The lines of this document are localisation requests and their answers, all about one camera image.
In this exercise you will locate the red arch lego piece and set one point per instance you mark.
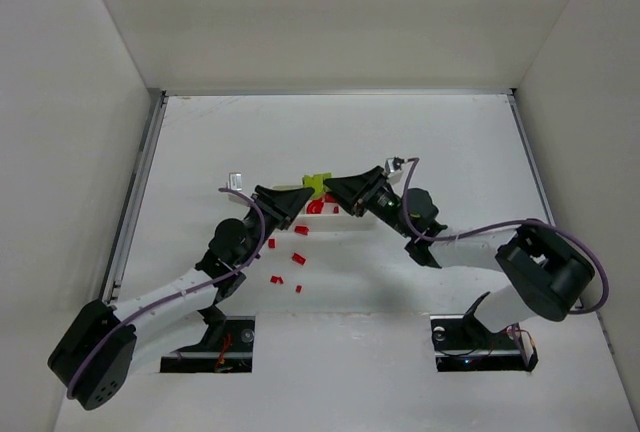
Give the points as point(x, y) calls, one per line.
point(315, 207)

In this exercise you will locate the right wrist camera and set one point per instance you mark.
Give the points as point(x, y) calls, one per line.
point(393, 169)

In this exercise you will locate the red lego brick near tray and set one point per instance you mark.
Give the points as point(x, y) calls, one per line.
point(301, 230)

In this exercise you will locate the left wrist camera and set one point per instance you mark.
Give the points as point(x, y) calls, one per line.
point(234, 187)

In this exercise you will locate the white divided sorting tray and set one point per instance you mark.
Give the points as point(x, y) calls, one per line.
point(327, 221)

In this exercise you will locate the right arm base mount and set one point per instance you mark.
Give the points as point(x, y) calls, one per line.
point(462, 344)

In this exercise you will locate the dark green duplo brick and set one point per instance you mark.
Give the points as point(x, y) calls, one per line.
point(316, 181)

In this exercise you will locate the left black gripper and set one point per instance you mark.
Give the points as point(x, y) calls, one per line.
point(270, 206)

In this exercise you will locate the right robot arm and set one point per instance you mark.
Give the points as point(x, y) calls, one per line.
point(546, 271)

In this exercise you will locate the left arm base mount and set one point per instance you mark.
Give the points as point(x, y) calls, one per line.
point(225, 348)

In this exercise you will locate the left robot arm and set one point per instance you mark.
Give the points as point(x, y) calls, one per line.
point(97, 351)

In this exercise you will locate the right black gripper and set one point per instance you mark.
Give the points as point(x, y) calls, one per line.
point(370, 192)

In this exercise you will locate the red lego plate left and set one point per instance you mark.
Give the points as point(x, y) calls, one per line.
point(276, 280)

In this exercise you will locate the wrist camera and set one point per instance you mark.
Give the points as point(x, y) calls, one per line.
point(393, 169)
point(234, 187)

